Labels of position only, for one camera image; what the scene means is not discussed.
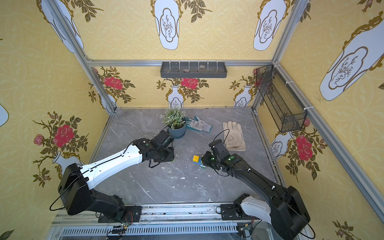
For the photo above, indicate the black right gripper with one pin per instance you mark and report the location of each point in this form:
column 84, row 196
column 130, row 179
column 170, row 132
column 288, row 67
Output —
column 208, row 158

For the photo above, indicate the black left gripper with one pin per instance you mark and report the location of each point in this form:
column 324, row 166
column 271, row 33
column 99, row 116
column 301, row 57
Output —
column 167, row 139

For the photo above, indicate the large blue lego brick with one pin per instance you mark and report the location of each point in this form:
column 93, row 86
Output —
column 199, row 163

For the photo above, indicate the yellow lego brick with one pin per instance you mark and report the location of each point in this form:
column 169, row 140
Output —
column 196, row 159

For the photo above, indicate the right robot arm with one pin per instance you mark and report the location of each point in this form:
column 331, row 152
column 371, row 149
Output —
column 289, row 214

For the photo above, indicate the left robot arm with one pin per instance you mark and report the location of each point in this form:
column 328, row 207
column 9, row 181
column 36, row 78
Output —
column 77, row 187

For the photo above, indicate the beige work glove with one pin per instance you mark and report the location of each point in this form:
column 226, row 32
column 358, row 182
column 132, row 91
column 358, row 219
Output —
column 235, row 139

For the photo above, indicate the grey plant pot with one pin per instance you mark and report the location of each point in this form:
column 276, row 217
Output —
column 177, row 133

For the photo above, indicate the green artificial plant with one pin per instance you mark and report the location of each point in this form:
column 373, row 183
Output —
column 174, row 118

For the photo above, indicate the teal grey work glove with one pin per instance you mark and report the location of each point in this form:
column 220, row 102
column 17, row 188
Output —
column 198, row 125

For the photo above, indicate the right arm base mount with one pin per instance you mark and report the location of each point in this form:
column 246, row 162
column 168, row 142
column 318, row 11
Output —
column 233, row 212

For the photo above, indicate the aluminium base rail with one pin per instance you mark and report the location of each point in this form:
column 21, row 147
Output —
column 169, row 219

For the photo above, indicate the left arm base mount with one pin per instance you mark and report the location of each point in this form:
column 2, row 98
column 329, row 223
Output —
column 131, row 214

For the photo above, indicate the grey wall shelf tray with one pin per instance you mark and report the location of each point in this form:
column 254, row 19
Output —
column 193, row 69

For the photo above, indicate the black wire mesh basket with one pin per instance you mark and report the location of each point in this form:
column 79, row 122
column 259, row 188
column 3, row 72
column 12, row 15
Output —
column 284, row 106

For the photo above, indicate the aluminium corner post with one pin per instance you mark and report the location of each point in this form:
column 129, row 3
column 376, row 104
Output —
column 59, row 16

